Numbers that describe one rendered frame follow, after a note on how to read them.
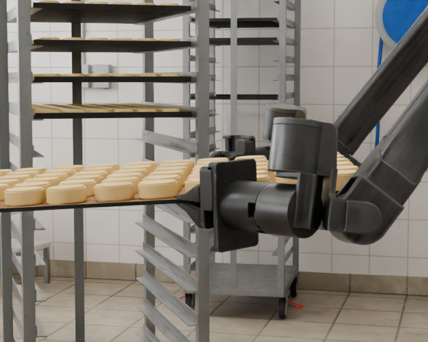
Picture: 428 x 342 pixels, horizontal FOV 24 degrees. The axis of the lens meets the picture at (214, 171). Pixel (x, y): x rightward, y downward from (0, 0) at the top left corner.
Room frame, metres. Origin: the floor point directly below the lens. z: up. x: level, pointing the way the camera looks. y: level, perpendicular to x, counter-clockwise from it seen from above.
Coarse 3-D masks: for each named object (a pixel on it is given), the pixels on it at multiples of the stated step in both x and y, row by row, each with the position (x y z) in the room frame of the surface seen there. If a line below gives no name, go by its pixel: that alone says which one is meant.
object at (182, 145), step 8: (144, 136) 3.11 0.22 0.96; (152, 136) 3.01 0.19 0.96; (160, 136) 2.91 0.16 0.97; (168, 136) 2.81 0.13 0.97; (152, 144) 2.90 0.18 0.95; (160, 144) 2.86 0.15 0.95; (168, 144) 2.81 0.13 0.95; (176, 144) 2.73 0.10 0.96; (184, 144) 2.65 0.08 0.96; (192, 144) 2.57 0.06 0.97; (184, 152) 2.56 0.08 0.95; (192, 152) 2.54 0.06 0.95
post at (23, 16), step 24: (24, 0) 2.41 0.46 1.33; (24, 24) 2.41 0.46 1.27; (24, 48) 2.41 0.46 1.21; (24, 72) 2.41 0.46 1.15; (24, 96) 2.41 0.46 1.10; (24, 120) 2.40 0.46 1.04; (24, 144) 2.40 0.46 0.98; (24, 216) 2.40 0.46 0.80; (24, 240) 2.40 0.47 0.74; (24, 264) 2.40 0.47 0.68; (24, 288) 2.40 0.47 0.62; (24, 312) 2.40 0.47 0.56; (24, 336) 2.40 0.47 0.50
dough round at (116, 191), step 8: (104, 184) 1.23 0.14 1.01; (112, 184) 1.22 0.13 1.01; (120, 184) 1.21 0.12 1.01; (128, 184) 1.21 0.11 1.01; (96, 192) 1.21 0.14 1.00; (104, 192) 1.20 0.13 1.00; (112, 192) 1.20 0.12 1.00; (120, 192) 1.20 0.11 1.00; (128, 192) 1.21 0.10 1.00; (96, 200) 1.22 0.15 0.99; (104, 200) 1.20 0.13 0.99; (112, 200) 1.20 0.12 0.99; (120, 200) 1.20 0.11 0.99
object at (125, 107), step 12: (36, 108) 2.64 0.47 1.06; (48, 108) 2.59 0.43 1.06; (60, 108) 2.61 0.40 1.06; (72, 108) 2.60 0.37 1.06; (84, 108) 2.62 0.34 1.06; (96, 108) 2.59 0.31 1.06; (108, 108) 2.64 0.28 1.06; (120, 108) 2.59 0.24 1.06; (132, 108) 2.65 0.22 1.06; (144, 108) 2.60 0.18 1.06; (156, 108) 2.63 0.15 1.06; (168, 108) 2.59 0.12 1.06
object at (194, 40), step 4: (196, 36) 2.53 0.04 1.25; (180, 40) 2.69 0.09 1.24; (184, 40) 2.65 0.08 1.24; (188, 40) 2.61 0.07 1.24; (192, 40) 2.57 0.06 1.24; (196, 40) 2.53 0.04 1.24; (192, 44) 2.57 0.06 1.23; (196, 44) 2.53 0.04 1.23; (172, 48) 2.67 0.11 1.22; (176, 48) 2.63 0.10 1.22; (180, 48) 2.59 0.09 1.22; (184, 48) 2.57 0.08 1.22; (188, 48) 2.57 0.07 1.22; (192, 48) 2.57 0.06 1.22; (136, 52) 3.10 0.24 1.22; (140, 52) 3.05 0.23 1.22; (144, 52) 2.99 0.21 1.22; (148, 52) 2.99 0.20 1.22; (152, 52) 2.99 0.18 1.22
